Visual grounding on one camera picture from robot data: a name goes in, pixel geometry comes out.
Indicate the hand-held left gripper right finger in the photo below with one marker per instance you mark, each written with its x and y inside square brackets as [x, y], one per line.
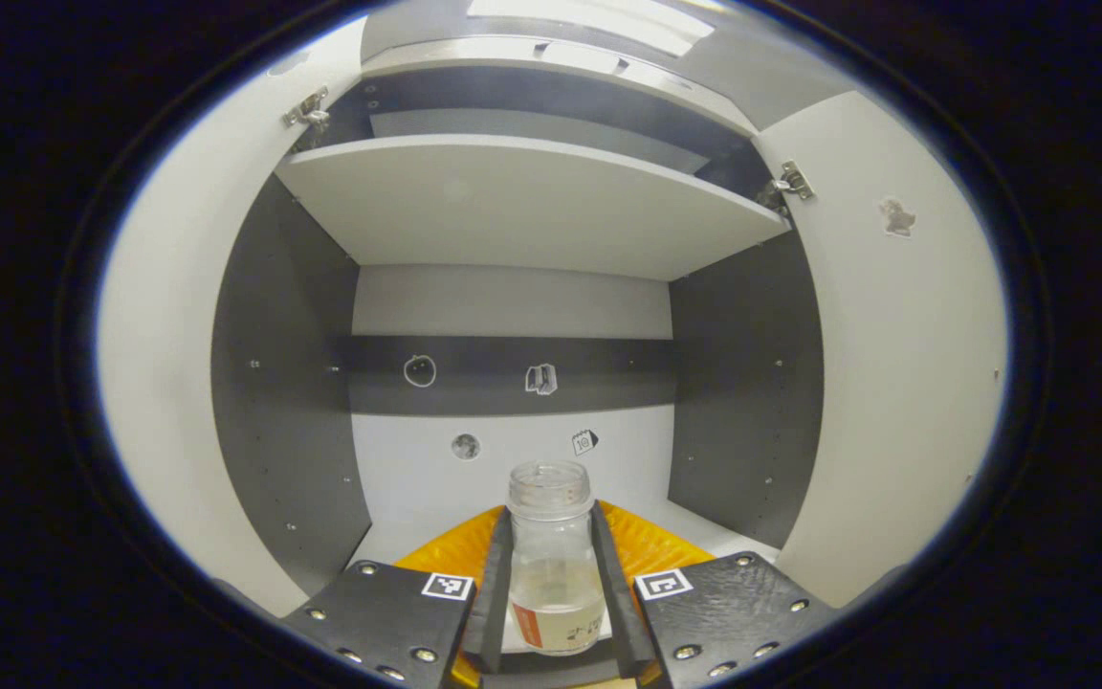
[613, 593]

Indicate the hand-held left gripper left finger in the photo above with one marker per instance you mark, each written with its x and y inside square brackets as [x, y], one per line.
[498, 593]

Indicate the clear plastic bottle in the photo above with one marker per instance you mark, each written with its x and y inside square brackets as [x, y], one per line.
[556, 536]

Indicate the grey cabinet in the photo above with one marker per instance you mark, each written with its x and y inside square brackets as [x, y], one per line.
[513, 297]

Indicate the grey cabinet door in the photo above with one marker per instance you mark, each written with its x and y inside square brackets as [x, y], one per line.
[168, 335]
[895, 383]

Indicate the metal door hinge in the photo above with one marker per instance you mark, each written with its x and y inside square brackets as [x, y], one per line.
[793, 180]
[307, 107]

